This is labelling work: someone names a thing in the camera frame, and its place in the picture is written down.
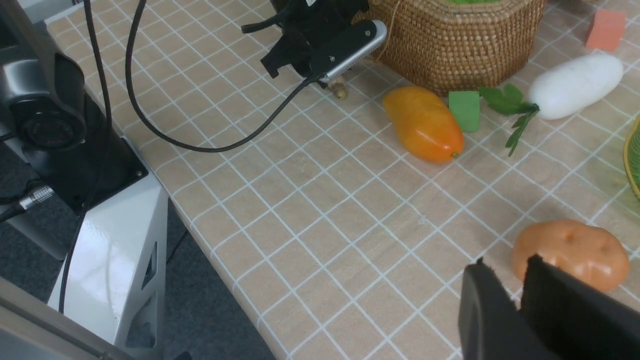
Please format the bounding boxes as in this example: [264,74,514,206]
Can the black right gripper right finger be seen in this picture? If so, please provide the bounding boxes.
[519,255,640,360]

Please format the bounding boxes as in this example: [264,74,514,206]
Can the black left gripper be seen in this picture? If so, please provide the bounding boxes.
[241,0,387,84]

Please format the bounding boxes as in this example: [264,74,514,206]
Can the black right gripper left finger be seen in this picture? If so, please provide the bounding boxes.
[458,259,556,360]

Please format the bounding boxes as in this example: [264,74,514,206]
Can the orange brown potato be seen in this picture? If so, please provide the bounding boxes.
[511,219,630,292]

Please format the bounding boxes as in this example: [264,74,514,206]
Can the yellow orange mango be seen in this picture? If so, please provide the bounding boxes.
[382,85,465,164]

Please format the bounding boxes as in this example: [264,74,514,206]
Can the white radish with leaves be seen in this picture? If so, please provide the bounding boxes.
[478,53,624,157]

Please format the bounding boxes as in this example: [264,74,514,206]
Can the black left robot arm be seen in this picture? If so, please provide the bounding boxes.
[1,0,387,218]

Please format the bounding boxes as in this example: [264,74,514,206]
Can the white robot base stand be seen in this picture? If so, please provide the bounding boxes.
[0,170,170,360]

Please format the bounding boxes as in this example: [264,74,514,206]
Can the woven wicker basket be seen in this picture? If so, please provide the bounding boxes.
[354,0,546,96]

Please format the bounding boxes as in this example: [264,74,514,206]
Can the green foam cube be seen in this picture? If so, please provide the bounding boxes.
[448,91,480,133]

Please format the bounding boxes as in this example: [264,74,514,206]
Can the green glass leaf plate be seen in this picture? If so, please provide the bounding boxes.
[622,115,640,202]

